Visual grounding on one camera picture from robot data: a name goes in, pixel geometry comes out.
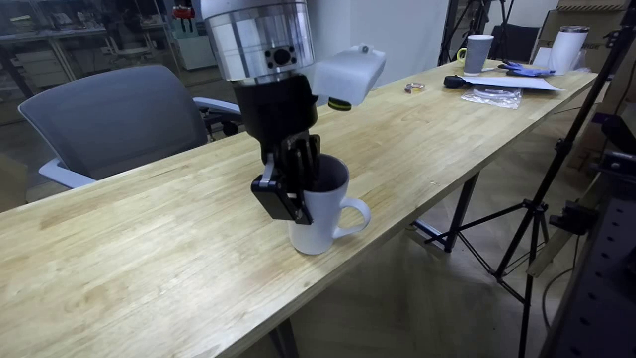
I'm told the black camera tripod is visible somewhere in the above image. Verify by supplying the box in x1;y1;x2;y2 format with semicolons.
412;0;636;358

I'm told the grey cup yellow handle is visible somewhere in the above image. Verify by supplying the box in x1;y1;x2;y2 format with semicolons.
455;34;497;76

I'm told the background office desk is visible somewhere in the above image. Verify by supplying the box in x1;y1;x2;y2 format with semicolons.
0;22;107;102

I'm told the small red background object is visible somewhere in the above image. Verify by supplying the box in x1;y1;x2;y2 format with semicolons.
169;5;195;22

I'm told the black background stand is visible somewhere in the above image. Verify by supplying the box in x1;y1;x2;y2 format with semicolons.
437;0;521;68

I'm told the white background cabinet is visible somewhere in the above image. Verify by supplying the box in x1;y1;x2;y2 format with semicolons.
173;32;223;74

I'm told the grey mesh office chair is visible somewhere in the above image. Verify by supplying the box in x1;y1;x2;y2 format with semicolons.
16;62;245;191

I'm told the white paper sheet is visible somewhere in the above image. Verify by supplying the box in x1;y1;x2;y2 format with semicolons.
459;70;565;94

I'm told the black clamp with tan strip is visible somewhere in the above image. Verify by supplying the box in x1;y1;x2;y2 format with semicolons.
527;197;600;279

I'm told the small black object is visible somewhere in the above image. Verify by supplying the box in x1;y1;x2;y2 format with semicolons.
441;74;469;92

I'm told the tan cardboard box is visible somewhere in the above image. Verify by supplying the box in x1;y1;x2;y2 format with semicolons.
537;0;636;116

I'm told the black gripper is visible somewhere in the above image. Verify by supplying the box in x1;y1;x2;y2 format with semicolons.
233;74;324;227

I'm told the blue cloth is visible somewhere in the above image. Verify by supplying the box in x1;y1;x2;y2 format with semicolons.
499;58;557;80

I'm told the black table leg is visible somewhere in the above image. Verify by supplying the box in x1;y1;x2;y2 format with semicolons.
441;170;481;255
266;317;302;358

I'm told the black chair back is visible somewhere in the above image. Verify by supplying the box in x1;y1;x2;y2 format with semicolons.
487;22;541;66

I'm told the clear plastic bag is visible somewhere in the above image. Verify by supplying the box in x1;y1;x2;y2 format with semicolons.
461;86;525;110

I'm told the black perforated breadboard table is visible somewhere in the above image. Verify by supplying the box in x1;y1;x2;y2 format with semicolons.
539;112;636;358

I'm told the white ceramic mug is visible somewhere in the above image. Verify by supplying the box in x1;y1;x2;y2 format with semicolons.
288;154;374;259

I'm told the thin black floor cable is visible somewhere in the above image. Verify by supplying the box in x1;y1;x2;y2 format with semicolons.
539;231;586;335

